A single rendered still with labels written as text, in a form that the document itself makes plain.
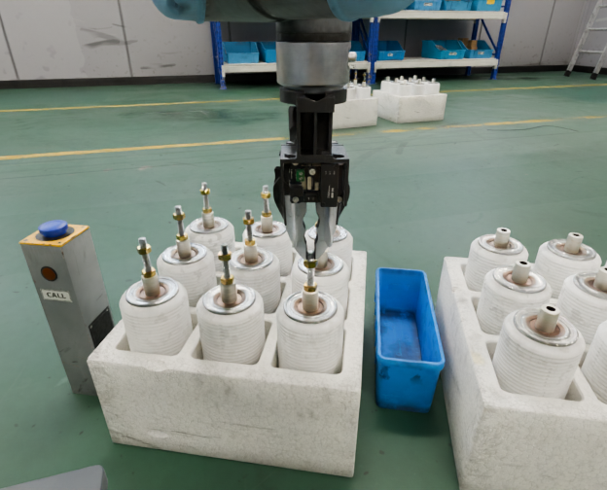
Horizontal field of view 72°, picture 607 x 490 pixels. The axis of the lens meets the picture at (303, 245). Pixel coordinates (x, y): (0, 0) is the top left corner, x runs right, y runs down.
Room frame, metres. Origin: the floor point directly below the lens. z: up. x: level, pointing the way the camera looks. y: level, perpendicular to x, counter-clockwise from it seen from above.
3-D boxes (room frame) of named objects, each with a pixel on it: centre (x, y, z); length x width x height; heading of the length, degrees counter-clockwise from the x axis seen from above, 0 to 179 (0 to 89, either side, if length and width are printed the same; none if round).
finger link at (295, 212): (0.46, 0.01, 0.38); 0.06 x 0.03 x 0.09; 1
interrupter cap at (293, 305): (0.48, -0.01, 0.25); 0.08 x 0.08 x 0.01
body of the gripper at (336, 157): (0.45, -0.01, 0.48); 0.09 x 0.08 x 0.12; 1
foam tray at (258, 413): (0.61, 0.09, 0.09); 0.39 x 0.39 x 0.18; 81
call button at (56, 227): (0.58, 0.39, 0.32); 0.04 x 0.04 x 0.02
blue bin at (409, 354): (0.65, -0.20, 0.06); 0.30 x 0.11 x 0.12; 172
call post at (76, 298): (0.58, 0.39, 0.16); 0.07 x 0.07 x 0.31; 81
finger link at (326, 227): (0.46, -0.03, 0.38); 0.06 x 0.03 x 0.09; 1
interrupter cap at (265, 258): (0.61, 0.09, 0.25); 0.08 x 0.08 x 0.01
